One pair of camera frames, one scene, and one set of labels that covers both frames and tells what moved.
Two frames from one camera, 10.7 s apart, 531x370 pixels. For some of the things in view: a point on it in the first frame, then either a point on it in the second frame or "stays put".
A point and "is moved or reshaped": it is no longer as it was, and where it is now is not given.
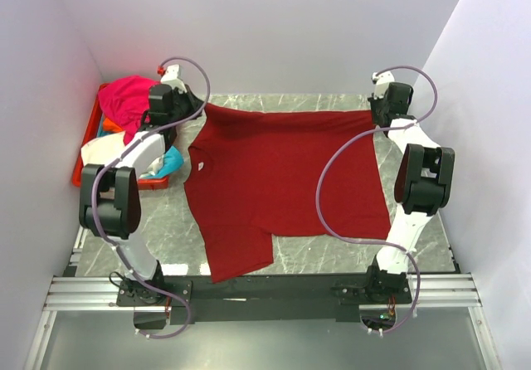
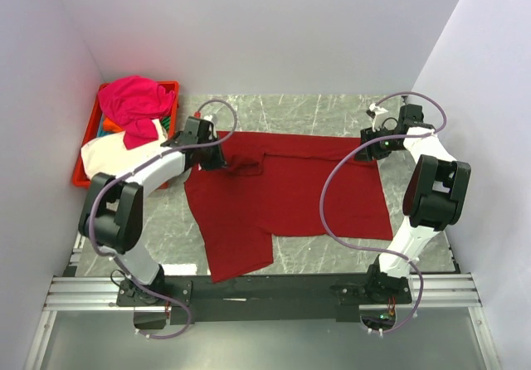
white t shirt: [100, 150] stays put
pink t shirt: [124, 101] stays put
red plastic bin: [90, 128] stays put
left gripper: [196, 104] → [219, 163]
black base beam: [277, 298] stays put
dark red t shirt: [250, 173] is moved or reshaped
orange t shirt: [109, 126] stays put
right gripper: [374, 102] → [369, 152]
